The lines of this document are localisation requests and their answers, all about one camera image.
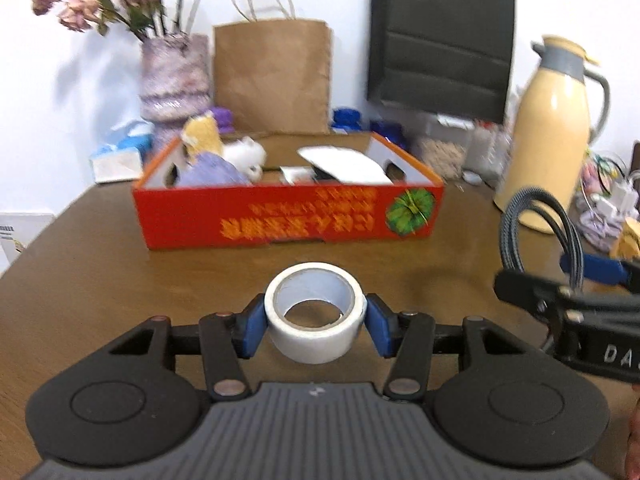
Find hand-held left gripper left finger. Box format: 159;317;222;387
105;294;269;402

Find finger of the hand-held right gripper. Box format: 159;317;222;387
493;269;640;317
559;251;640;291

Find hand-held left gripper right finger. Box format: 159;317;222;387
365;292;533;402

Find braided cable coil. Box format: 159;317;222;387
499;186;586;291

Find white tape roll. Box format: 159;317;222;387
263;261;369;365

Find red cardboard box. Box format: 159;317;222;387
131;131;445;251

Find purple woven cloth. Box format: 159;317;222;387
177;154;253;186

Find white printed carton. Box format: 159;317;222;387
296;146;396;185

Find yellow and white plush toy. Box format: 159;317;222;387
180;115;267;181

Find yellow mug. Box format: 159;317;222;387
615;217;640;261

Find white power charger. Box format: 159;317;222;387
592;192;631;221

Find pink trinkets in clear bag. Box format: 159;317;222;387
580;150;628;196

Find clear plastic container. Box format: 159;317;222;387
465;122;511;176

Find yellow thermos jug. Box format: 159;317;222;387
492;35;612;235

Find clear container with grains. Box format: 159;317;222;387
415;115;473;181

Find blue lid bottle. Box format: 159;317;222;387
369;121;408;151
330;107;363;133

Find purple lid bottle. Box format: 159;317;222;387
207;106;235;136

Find blue tissue box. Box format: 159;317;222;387
89;121;155;183

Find brown paper bag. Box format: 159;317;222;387
212;0;333;136

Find purple textured vase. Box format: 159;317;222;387
139;34;211;148

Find black paper bag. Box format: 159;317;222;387
366;0;517;125

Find dried pink flowers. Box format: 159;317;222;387
31;0;226;43

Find purple cable coil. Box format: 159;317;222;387
580;210;626;251

